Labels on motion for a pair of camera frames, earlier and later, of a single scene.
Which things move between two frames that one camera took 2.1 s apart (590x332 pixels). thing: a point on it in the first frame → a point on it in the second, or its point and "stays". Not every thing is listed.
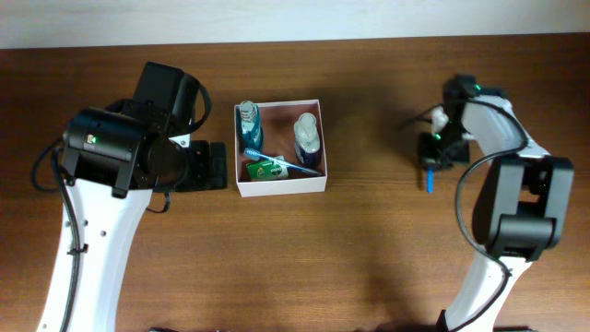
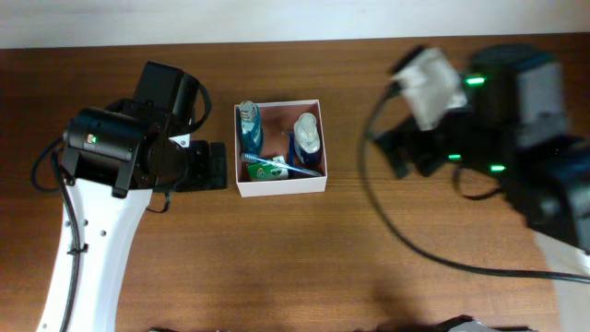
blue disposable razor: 430,181 → 291,147
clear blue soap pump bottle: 307,140 stays
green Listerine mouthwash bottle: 249,126 stays
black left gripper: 201,165 stays
